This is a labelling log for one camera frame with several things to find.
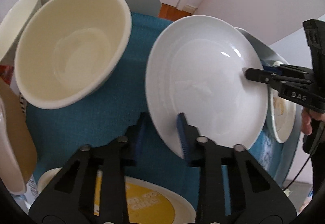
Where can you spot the large yellow duck plate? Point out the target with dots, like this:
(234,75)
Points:
(150,203)

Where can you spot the small white cup bowl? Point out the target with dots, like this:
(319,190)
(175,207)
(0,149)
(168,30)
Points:
(13,25)

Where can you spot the small duck pattern plate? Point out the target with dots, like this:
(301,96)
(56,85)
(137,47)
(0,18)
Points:
(280,116)

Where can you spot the light blue tray table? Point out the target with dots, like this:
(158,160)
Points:
(269,57)

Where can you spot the plain white plate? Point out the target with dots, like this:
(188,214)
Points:
(197,67)

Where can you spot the right hand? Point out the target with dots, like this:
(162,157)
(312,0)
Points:
(307,116)

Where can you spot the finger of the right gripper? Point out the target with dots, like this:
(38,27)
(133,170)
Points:
(262,76)
(273,69)

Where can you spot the pink oblong dish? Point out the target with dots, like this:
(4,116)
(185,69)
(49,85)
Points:
(18,152)

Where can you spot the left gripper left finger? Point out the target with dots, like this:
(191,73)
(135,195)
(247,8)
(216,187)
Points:
(90,187)

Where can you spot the blue tablecloth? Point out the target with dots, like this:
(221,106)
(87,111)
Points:
(106,114)

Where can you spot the cream yellow bowl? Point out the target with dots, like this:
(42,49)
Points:
(69,49)

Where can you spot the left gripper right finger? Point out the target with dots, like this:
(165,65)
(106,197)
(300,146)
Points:
(233,187)

